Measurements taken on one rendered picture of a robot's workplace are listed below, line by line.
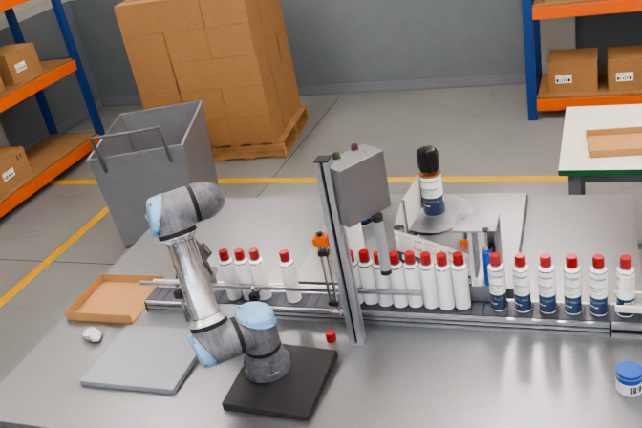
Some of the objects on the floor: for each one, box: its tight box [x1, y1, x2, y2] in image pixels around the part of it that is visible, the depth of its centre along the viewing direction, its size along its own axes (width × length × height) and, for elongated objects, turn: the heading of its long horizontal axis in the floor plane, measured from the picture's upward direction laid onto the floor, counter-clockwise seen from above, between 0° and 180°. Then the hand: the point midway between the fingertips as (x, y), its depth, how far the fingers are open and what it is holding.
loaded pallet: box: [114, 0, 310, 162], centre depth 621 cm, size 120×83×139 cm
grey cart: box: [85, 99, 219, 249], centre depth 492 cm, size 89×63×96 cm
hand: (213, 284), depth 268 cm, fingers closed
